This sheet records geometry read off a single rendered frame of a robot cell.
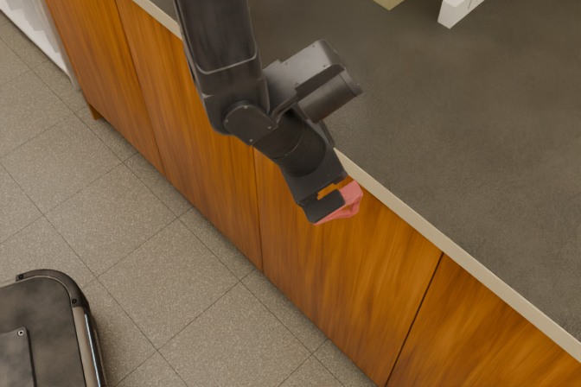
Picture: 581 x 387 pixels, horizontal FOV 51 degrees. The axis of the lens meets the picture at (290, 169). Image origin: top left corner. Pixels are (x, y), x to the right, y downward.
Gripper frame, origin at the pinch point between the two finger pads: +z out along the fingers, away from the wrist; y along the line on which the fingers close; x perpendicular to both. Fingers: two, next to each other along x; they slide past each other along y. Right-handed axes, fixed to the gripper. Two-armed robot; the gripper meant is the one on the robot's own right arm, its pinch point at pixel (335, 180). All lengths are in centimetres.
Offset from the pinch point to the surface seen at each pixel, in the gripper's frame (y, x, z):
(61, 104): 131, 91, 69
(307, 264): 20, 27, 59
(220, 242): 55, 59, 87
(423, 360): -11, 13, 61
